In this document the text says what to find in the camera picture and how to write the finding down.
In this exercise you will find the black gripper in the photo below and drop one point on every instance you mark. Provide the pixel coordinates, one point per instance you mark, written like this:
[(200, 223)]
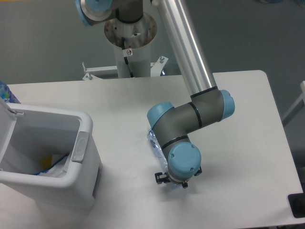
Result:
[(175, 181)]

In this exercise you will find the clear crushed plastic bottle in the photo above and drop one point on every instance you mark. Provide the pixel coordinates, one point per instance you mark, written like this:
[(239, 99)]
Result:
[(157, 150)]

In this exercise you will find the white paper carton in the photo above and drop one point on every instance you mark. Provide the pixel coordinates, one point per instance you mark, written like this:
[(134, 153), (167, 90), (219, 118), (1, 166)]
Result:
[(58, 170)]

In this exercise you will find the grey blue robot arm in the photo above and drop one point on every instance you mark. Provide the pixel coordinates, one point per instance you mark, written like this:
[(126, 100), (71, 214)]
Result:
[(172, 125)]

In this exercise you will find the yellow trash piece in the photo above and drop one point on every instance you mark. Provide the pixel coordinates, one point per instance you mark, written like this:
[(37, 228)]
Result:
[(46, 162)]

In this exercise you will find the white plastic trash can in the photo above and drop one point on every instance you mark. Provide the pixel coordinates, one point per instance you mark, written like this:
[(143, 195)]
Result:
[(29, 133)]

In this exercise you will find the black device at table edge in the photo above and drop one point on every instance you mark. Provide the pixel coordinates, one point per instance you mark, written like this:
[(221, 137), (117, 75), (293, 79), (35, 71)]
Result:
[(297, 204)]

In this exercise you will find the blue patterned bottle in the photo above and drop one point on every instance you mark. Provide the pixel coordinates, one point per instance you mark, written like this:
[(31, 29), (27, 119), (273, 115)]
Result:
[(7, 95)]

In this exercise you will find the white pedestal base frame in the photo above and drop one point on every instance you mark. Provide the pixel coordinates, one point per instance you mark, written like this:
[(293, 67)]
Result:
[(127, 69)]

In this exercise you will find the white frame at right edge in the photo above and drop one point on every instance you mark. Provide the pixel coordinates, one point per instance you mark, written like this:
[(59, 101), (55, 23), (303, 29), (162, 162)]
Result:
[(296, 106)]

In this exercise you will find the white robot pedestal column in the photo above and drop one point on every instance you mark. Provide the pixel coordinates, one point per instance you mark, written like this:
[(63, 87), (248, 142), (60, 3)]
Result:
[(131, 40)]

